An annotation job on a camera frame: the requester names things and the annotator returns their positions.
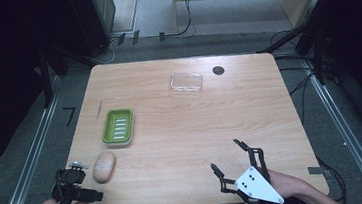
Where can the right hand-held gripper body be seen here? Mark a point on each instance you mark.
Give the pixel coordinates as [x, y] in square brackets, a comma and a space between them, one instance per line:
[256, 185]

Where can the person's right hand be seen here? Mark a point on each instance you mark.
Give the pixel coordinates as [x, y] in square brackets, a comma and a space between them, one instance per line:
[283, 183]

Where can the grey tape piece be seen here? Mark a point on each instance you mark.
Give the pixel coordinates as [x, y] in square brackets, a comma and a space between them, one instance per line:
[315, 170]

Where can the dark round table grommet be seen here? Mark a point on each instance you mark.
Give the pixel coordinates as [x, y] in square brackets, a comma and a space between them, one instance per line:
[218, 70]

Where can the green soap dish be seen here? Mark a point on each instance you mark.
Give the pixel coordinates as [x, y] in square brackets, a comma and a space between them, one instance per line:
[126, 116]

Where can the dark cabinet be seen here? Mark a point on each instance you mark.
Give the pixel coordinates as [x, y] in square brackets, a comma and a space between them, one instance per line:
[94, 20]

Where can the clear plastic lid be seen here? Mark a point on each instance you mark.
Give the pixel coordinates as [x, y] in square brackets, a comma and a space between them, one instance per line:
[186, 82]

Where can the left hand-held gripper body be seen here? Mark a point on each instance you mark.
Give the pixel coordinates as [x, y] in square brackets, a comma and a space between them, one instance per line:
[72, 179]

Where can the tan bread roll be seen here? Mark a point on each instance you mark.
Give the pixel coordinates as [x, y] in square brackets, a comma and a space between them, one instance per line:
[104, 167]

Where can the black metal stand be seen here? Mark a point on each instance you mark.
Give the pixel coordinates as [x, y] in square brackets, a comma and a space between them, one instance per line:
[46, 78]
[313, 35]

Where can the metal floor rail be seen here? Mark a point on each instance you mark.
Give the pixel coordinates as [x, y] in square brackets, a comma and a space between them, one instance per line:
[349, 132]
[27, 163]

